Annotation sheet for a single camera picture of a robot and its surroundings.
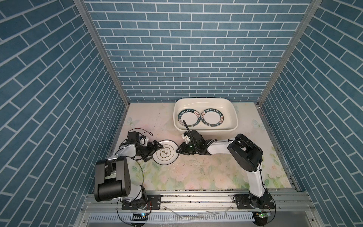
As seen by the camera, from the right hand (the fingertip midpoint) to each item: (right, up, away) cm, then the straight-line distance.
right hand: (177, 152), depth 90 cm
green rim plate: (+10, +22, +19) cm, 31 cm away
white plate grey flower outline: (-6, -2, +1) cm, 6 cm away
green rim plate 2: (+26, +22, +19) cm, 39 cm away
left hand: (-10, +2, -1) cm, 10 cm away
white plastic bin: (+39, +32, +25) cm, 56 cm away
